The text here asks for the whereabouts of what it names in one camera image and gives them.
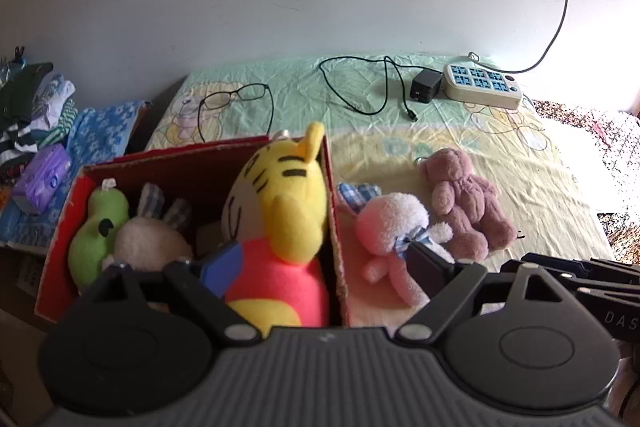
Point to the mauve teddy bear plush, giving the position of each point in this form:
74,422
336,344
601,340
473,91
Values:
460,192

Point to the purple tissue pack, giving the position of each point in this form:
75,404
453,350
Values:
42,177

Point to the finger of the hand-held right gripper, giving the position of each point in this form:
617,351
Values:
590,264
610,284

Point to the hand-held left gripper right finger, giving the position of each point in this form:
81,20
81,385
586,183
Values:
425,264

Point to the black power adapter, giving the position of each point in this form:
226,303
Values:
425,86

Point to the black eyeglasses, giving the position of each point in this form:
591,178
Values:
250,93

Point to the yellow tiger plush toy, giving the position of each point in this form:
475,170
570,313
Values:
290,187

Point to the white bunny plush toy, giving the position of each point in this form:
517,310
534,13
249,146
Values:
145,242
390,219

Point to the pink ribbon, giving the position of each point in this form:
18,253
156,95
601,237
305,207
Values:
598,129

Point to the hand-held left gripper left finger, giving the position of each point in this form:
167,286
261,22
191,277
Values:
222,269

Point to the white power strip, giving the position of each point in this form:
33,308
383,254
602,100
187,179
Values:
480,82

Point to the red cardboard box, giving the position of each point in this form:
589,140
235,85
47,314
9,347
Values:
200,167

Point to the white blue patterned garment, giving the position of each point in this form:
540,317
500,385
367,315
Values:
55,94

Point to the dark green garment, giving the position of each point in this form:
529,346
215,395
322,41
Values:
25,87

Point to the black white striped garment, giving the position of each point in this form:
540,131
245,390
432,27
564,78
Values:
15,142

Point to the blue floral towel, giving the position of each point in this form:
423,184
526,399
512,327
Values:
105,127

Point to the green plush toy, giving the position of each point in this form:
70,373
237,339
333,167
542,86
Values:
90,247

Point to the brown floral cloth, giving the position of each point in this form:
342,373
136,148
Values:
555,109

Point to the small black clip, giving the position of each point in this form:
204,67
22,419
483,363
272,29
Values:
19,53

